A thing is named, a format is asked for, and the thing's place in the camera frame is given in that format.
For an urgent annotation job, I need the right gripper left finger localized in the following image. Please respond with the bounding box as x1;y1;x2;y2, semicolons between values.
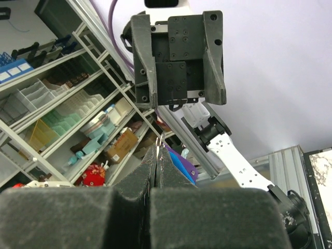
1;148;156;248

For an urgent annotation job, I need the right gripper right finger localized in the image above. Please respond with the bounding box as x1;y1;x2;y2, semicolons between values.
150;146;293;249

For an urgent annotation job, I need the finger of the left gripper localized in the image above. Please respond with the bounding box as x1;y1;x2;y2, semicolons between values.
130;15;158;109
203;10;227;105

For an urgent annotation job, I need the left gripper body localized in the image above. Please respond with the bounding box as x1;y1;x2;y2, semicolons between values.
129;10;228;109

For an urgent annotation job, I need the purple key tag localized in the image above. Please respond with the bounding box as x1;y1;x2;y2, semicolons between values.
165;145;199;183

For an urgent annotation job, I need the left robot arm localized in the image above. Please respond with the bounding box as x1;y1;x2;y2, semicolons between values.
129;1;311;248

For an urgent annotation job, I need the metal storage shelf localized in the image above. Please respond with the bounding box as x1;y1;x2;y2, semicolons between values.
1;1;163;190

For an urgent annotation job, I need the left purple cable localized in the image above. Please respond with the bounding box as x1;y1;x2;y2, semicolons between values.
89;0;135;75

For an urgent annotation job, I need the aluminium frame rail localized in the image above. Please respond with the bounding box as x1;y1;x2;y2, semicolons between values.
157;106;220;179

